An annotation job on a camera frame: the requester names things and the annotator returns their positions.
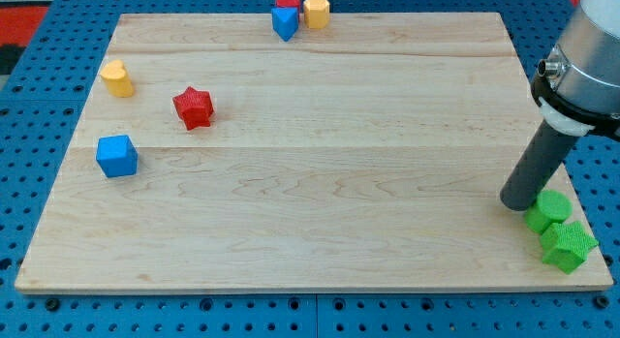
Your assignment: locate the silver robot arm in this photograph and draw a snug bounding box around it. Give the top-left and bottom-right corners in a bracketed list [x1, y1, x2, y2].
[531, 0, 619, 140]

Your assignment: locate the blue triangle block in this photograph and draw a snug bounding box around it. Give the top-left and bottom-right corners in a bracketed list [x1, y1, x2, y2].
[271, 7, 298, 42]

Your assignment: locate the wooden board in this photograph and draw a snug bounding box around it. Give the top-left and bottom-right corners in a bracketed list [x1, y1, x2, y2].
[15, 13, 613, 294]

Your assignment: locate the red star block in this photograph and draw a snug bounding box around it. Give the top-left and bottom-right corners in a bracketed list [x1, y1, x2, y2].
[172, 86, 214, 131]

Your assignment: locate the yellow hexagon block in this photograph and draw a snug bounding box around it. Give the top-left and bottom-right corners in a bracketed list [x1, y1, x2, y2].
[303, 0, 330, 29]

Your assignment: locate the red cylinder block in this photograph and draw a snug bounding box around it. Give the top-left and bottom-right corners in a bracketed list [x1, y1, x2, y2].
[275, 0, 301, 11]

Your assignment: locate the blue cube block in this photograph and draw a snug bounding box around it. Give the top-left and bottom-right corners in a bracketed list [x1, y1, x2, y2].
[96, 135, 138, 178]

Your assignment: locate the yellow heart block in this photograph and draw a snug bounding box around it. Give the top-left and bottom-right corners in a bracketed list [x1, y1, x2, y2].
[99, 59, 135, 98]

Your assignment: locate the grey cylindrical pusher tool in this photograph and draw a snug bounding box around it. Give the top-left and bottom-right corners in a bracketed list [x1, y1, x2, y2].
[500, 121, 578, 211]

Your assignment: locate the green cylinder block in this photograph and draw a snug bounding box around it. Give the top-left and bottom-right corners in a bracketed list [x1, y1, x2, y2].
[524, 190, 573, 234]

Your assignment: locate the green star block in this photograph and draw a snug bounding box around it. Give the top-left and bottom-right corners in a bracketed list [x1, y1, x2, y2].
[539, 221, 599, 274]

